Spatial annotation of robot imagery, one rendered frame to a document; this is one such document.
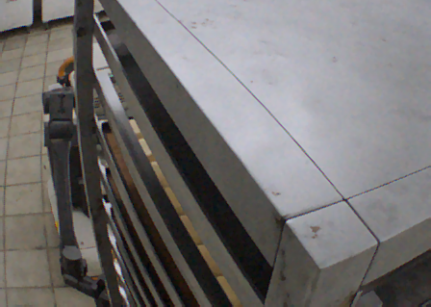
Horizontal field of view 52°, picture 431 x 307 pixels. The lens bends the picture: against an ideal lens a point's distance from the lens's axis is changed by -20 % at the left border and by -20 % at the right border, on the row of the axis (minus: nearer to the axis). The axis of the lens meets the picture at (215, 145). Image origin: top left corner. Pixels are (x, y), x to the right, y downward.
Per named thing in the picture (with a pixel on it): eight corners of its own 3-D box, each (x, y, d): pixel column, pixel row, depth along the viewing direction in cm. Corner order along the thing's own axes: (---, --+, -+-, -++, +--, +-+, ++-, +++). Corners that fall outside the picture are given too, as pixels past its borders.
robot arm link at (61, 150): (77, 121, 138) (43, 122, 134) (79, 119, 133) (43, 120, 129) (88, 270, 136) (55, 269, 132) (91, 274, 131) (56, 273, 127)
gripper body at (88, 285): (96, 290, 117) (73, 278, 119) (102, 311, 123) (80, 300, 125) (107, 275, 122) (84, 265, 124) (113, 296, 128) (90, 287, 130)
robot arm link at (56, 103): (79, 88, 132) (46, 89, 128) (77, 139, 133) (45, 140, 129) (69, 89, 173) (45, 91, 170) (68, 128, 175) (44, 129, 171)
